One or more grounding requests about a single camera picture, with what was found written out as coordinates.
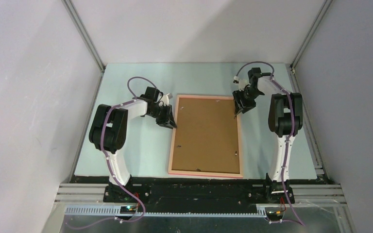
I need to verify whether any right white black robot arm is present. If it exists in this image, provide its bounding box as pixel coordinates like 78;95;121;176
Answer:
233;67;303;203

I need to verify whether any aluminium corner post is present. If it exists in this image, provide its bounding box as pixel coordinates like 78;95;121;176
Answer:
290;0;333;69
61;0;106;73

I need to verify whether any left aluminium corner post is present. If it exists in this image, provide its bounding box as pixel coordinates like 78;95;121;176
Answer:
61;0;106;73

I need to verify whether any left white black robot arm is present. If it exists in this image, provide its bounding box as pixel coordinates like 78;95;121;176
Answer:
89;87;177;202

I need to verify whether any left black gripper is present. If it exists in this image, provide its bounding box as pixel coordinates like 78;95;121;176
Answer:
148;104;177;129

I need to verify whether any brown backing board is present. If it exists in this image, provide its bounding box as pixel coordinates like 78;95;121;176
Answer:
171;98;240;174

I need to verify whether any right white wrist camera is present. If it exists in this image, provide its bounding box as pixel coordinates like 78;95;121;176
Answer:
233;76;250;91

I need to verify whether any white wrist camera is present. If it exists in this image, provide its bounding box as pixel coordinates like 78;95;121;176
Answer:
158;93;173;106
233;76;250;91

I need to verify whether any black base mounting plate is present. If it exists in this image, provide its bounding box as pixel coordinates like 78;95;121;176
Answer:
70;175;329;215

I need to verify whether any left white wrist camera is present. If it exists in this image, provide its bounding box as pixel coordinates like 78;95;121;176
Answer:
158;93;173;106

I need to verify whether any right aluminium corner post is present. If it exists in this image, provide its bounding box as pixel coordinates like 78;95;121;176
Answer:
290;0;333;69

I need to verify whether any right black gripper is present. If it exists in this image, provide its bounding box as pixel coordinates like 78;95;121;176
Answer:
232;87;262;116

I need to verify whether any aluminium front rail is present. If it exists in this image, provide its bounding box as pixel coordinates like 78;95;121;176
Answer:
54;183;347;217

